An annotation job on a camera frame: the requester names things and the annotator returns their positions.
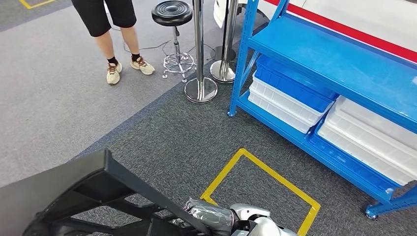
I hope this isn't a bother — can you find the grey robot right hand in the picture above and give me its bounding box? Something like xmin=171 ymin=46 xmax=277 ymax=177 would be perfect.
xmin=182 ymin=199 xmax=236 ymax=236

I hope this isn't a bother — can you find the black plastic plate frame part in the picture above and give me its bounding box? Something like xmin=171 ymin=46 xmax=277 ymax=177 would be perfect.
xmin=0 ymin=148 xmax=216 ymax=236

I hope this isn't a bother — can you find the blue metal shelf rack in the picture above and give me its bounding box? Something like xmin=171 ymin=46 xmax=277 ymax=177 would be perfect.
xmin=227 ymin=0 xmax=417 ymax=220

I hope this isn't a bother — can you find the blue plastic bin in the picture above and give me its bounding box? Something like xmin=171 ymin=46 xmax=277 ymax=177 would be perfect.
xmin=254 ymin=55 xmax=338 ymax=114
xmin=307 ymin=118 xmax=403 ymax=196

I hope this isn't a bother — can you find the black stool with chrome base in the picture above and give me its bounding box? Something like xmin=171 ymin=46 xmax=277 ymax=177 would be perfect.
xmin=151 ymin=0 xmax=198 ymax=84

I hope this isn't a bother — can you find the person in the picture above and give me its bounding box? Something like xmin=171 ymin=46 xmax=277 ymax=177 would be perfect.
xmin=71 ymin=0 xmax=156 ymax=86

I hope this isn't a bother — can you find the red barrier belt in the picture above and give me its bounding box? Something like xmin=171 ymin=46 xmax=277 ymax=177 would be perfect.
xmin=263 ymin=0 xmax=417 ymax=64

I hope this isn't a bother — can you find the white car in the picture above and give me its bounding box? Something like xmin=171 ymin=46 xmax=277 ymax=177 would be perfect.
xmin=213 ymin=0 xmax=417 ymax=55

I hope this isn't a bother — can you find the chrome stanchion post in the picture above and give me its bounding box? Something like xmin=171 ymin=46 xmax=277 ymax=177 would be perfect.
xmin=210 ymin=0 xmax=240 ymax=85
xmin=184 ymin=0 xmax=219 ymax=105

